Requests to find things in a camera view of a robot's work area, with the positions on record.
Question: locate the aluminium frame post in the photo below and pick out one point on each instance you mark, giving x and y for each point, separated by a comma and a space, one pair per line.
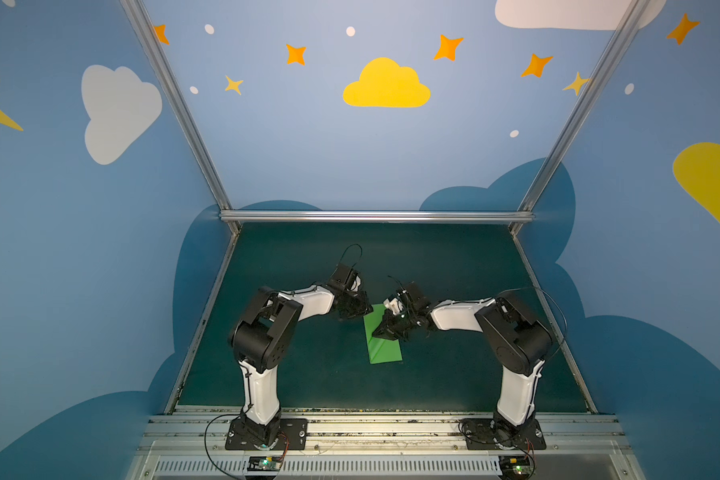
608, 62
143, 28

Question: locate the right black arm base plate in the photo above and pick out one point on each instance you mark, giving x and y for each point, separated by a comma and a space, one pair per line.
492, 434

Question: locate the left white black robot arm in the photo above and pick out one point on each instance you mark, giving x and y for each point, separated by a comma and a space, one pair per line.
264, 332

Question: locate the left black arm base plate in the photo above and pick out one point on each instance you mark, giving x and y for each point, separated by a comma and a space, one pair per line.
244, 434

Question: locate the aluminium left frame post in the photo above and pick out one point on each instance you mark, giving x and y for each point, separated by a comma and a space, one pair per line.
143, 28

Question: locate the aluminium back frame rail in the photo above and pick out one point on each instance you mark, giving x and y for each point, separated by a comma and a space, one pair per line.
422, 217

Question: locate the aluminium right frame post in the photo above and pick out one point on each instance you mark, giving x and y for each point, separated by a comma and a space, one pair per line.
608, 62

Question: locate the left green circuit board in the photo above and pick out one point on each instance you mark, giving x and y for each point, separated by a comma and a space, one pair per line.
261, 464

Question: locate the green square paper sheet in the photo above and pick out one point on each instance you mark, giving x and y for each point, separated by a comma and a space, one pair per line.
379, 350

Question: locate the green circuit board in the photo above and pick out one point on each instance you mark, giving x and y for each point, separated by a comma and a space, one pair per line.
515, 467
261, 464

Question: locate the aluminium floor rail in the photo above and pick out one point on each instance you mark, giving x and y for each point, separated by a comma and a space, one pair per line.
184, 371
559, 324

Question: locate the right green circuit board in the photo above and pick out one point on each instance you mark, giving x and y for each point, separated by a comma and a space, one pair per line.
515, 467

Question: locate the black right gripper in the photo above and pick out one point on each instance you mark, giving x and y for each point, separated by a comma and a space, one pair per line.
397, 320

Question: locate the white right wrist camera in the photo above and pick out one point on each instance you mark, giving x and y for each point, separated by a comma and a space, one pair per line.
394, 305

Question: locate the aluminium left floor rail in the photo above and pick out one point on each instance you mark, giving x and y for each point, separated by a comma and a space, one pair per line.
184, 371

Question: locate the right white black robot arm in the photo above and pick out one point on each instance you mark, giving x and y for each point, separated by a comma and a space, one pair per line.
516, 335

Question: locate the aluminium right floor rail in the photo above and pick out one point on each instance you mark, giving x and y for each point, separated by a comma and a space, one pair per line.
559, 324

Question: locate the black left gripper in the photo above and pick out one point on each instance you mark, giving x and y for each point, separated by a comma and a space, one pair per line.
354, 303

